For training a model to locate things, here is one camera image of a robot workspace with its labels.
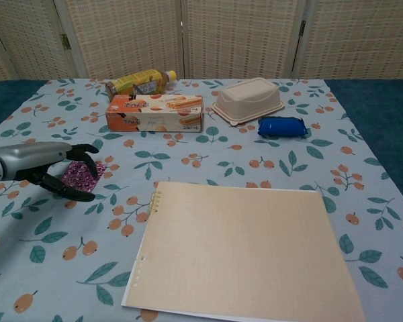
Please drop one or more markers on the blue snack packet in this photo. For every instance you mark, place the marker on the blue snack packet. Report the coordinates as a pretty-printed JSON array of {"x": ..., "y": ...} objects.
[{"x": 278, "y": 126}]

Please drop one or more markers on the beige lidded food container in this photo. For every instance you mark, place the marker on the beige lidded food container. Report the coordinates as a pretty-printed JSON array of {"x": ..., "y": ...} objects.
[{"x": 245, "y": 95}]

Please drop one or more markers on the brass screen hinge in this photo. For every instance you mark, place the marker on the brass screen hinge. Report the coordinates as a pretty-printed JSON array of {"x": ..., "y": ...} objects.
[
  {"x": 302, "y": 28},
  {"x": 65, "y": 40}
]

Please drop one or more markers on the orange biscuit roll box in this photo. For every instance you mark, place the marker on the orange biscuit roll box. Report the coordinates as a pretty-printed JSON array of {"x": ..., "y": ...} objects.
[{"x": 154, "y": 114}]

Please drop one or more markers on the floral light blue tablecloth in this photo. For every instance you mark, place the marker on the floral light blue tablecloth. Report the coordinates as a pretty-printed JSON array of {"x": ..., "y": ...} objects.
[{"x": 221, "y": 161}]

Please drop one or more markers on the yellow label tea bottle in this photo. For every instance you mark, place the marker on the yellow label tea bottle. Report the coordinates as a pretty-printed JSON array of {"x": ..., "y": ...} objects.
[{"x": 134, "y": 82}]

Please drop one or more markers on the pink speckled rectangular block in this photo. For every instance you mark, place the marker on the pink speckled rectangular block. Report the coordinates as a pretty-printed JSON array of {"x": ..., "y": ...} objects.
[{"x": 77, "y": 174}]

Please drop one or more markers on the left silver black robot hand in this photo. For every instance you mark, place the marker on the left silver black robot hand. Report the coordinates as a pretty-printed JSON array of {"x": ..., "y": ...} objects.
[{"x": 30, "y": 157}]

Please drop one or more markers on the beige spiral notebook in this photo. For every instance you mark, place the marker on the beige spiral notebook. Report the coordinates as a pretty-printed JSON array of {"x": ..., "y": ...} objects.
[{"x": 242, "y": 251}]

